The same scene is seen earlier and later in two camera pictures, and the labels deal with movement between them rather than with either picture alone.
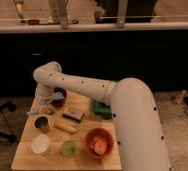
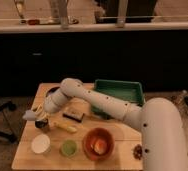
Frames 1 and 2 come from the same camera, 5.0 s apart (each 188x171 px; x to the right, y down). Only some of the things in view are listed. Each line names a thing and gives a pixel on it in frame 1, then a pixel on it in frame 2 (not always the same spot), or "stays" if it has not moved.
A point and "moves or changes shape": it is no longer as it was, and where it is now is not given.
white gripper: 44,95 → 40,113
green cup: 68,149 stays
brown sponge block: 76,117 stays
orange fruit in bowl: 99,146 stays
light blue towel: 59,96 moves or changes shape
